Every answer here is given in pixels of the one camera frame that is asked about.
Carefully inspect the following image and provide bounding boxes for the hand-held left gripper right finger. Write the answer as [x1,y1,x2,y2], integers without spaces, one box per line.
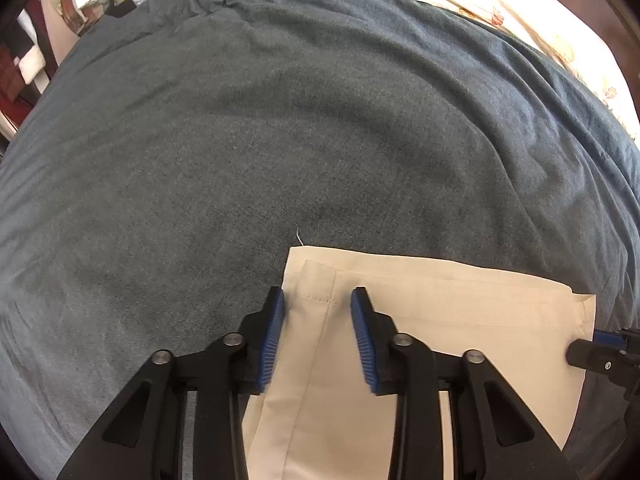
[350,286,583,480]

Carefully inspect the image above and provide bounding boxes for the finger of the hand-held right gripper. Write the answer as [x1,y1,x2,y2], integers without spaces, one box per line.
[566,339,626,374]
[594,329,630,349]

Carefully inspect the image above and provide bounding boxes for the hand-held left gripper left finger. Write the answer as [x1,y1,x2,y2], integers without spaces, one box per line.
[56,286,286,480]

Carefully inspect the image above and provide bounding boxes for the beige pants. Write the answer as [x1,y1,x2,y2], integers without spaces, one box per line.
[241,245,597,480]

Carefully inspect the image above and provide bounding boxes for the grey-blue bed blanket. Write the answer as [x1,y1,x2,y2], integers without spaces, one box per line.
[0,0,640,480]

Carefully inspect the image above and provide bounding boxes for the cream floral pillow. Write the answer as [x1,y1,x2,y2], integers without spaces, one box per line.
[381,0,640,128]

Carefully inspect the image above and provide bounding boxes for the row of hanging clothes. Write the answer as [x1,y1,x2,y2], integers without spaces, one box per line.
[0,0,166,141]

